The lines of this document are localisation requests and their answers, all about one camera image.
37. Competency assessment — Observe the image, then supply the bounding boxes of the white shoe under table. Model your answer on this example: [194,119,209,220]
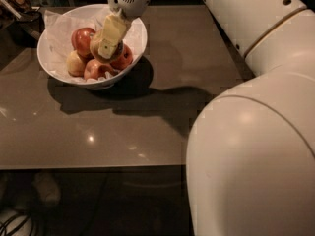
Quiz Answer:
[32,172,61,207]

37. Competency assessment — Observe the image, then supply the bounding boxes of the red apple at right rear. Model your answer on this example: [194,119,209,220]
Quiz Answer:
[111,44,133,70]

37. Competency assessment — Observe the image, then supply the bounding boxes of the white bowl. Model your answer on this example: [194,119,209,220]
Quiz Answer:
[36,3,149,91]

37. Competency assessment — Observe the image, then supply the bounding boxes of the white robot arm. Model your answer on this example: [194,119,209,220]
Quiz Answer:
[186,0,315,236]

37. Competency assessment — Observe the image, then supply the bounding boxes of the small red front apple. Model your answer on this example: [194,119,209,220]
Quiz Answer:
[84,59,116,80]

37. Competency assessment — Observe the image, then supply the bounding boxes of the white crumpled paper liner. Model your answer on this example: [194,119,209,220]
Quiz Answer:
[43,4,145,84]

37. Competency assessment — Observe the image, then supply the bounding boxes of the yellow apple at left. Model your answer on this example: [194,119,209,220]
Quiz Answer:
[66,50,88,77]

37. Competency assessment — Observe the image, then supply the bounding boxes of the red apple with sticker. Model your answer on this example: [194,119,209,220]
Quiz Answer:
[71,28,95,58]

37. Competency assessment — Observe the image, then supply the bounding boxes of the dark bag with strap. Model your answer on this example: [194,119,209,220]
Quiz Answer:
[0,0,43,43]

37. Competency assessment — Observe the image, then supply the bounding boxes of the yellow-red front apple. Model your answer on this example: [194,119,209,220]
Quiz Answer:
[90,30,124,63]

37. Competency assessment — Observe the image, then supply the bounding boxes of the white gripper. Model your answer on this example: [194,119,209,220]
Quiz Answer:
[98,0,151,60]

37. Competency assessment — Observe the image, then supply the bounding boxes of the black cables on floor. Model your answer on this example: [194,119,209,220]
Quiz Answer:
[0,209,47,236]

